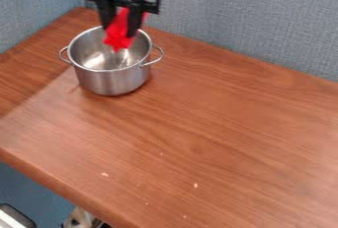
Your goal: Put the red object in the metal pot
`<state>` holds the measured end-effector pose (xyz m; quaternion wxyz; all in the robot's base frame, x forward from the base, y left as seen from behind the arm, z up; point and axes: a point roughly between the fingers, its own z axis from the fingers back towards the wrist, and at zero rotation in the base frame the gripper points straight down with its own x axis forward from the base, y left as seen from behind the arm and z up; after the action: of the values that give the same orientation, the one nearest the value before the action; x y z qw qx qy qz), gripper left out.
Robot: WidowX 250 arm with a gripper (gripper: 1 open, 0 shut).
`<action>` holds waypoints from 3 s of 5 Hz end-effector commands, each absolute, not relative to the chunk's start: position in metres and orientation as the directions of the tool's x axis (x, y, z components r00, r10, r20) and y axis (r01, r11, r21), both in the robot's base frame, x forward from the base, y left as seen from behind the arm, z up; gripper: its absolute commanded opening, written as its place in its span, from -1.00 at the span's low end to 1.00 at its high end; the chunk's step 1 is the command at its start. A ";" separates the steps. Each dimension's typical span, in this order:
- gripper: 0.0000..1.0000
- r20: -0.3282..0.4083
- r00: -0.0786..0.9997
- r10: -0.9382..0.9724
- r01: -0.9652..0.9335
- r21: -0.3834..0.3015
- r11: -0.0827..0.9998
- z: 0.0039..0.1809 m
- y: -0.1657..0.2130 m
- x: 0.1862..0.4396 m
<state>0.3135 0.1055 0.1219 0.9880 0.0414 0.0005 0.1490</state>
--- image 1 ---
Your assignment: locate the red star-shaped block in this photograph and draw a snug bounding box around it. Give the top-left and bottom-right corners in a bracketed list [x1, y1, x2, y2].
[102, 0, 144, 51]

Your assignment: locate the white black object under table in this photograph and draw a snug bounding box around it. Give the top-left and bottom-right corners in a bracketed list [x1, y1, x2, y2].
[58, 207, 112, 228]

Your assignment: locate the grey object at floor corner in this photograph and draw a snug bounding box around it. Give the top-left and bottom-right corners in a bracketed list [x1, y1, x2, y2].
[0, 204, 37, 228]

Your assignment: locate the metal pot with handles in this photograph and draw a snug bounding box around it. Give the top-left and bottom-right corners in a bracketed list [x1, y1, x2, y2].
[57, 26, 165, 96]

